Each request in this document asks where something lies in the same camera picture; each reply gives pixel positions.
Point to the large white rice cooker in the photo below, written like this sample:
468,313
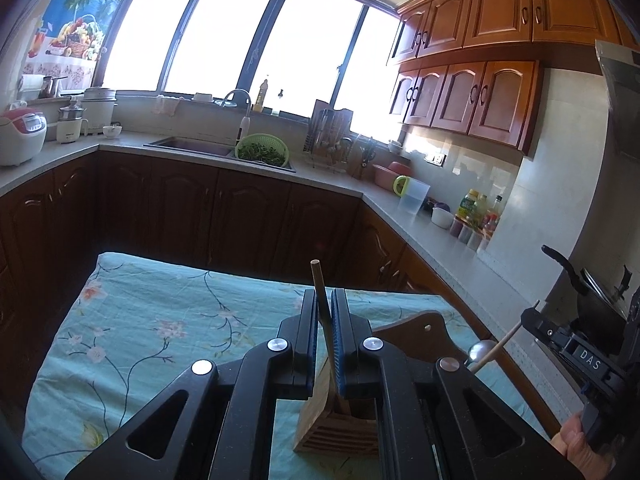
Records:
97,110

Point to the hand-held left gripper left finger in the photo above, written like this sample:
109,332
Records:
311,340

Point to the row of spice jars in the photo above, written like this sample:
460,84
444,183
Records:
467,235

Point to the small white electric cooker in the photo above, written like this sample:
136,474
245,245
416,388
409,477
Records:
71,125

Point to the wooden chopstick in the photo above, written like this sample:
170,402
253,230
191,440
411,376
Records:
320,292

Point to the teal floral tablecloth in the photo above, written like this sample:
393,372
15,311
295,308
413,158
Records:
150,320

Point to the white cloth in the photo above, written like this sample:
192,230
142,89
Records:
166,104

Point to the black wok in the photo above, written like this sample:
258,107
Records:
597,307

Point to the wooden cutting boards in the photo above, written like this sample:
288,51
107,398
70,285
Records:
332,117

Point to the yellow liquid bottle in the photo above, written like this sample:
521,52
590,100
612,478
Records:
260,97

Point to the paper towel roll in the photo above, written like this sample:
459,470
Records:
31,87

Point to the small metal pot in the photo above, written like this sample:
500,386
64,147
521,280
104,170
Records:
50,87

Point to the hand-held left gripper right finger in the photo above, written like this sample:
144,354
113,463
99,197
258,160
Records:
340,345

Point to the steel range hood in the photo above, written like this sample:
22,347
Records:
625,90

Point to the small white bowl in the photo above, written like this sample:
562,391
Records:
441,218

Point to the wooden utensil holder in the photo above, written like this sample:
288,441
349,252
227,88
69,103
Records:
330,435

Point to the clear condiment bottle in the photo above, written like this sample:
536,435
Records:
481,210

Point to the wall power outlet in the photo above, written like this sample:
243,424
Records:
435,159

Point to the large kitchen window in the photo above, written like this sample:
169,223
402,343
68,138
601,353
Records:
225,35

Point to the wooden wall cabinets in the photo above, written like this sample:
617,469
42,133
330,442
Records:
500,60

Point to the kitchen tool crock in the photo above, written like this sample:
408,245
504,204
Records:
362,160

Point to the fruit and palm poster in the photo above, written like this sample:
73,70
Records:
80,10

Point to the person's right hand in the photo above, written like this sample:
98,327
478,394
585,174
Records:
575,445

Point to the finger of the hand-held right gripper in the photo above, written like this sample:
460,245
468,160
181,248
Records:
542,327

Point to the green colander with vegetables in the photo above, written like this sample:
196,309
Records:
262,151

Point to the white red-lid rice cooker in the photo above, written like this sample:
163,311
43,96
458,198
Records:
20,137

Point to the pink basin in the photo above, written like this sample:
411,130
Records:
387,175

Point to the dark wooden base cabinets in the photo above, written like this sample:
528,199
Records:
200,210

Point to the wok lid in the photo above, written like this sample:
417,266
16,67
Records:
602,287

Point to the curved kitchen faucet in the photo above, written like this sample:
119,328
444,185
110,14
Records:
243,127

